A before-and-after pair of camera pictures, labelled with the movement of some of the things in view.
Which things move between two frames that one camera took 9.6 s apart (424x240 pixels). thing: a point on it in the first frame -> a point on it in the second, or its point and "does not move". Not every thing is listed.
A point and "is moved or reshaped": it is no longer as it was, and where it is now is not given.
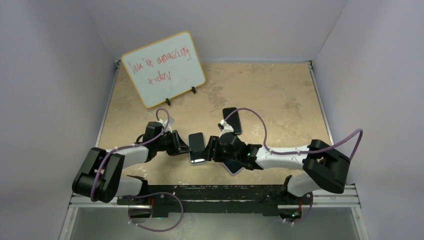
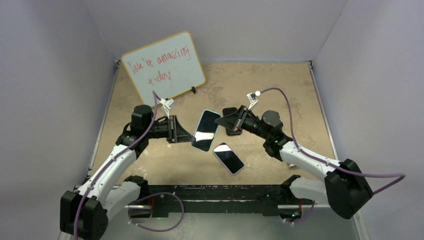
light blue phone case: (197, 144) -> (206, 129)
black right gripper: (210, 153) -> (236, 120)
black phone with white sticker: (196, 144) -> (205, 130)
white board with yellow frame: (165, 68) does not move
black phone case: (234, 121) does not move
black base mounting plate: (168, 201) does not move
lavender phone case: (234, 168) is moved or reshaped
